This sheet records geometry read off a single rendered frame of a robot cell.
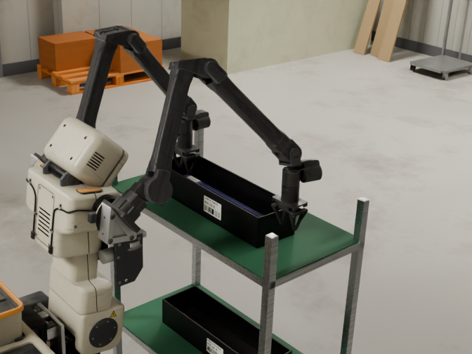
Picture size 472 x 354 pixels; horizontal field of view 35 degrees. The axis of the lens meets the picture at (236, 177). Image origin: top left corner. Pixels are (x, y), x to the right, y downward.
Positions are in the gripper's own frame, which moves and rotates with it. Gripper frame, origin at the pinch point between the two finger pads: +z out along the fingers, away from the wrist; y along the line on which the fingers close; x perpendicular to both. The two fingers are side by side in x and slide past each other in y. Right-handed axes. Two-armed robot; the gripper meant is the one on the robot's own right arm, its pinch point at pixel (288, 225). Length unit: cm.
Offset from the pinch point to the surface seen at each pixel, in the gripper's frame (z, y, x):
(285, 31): 71, 425, -410
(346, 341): 50, -10, -22
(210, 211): 4.4, 30.4, 8.1
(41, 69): 91, 509, -165
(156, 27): 76, 541, -323
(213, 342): 60, 29, 7
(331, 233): 9.0, -1.3, -19.6
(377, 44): 94, 390, -524
